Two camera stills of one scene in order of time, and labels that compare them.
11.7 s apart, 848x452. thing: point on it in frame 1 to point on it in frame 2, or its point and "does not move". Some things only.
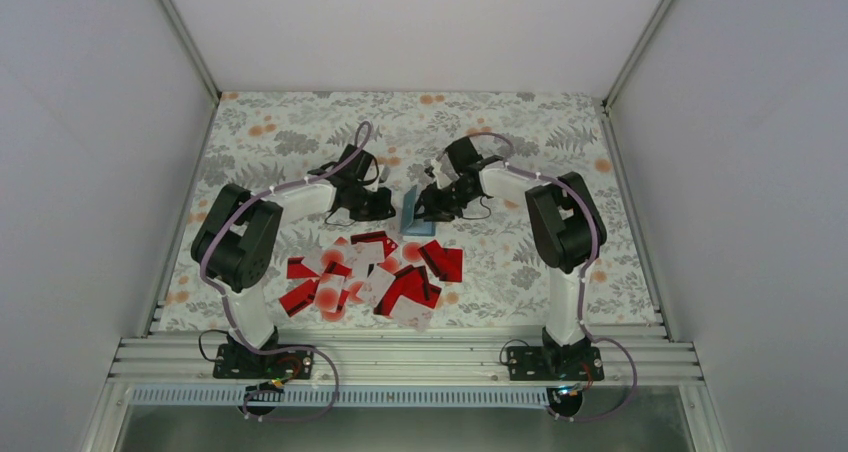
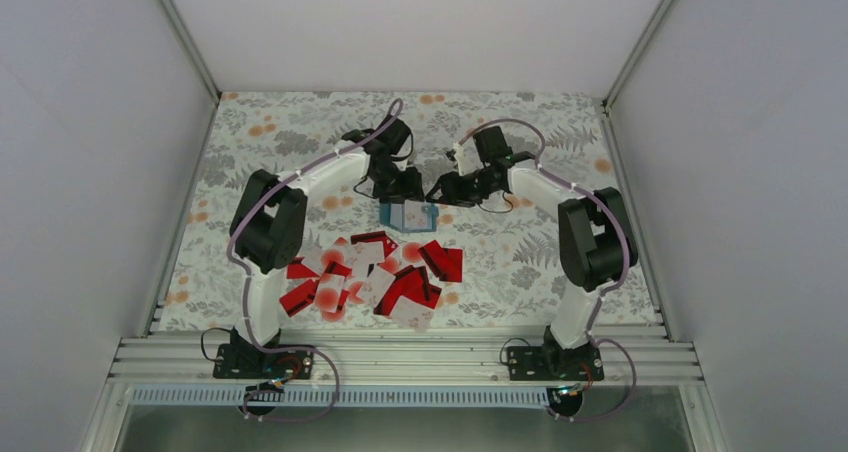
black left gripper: x=382 y=210 to x=409 y=189
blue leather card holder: x=411 y=225 does not move
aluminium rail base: x=651 y=359 does not move
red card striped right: x=435 y=255 does not move
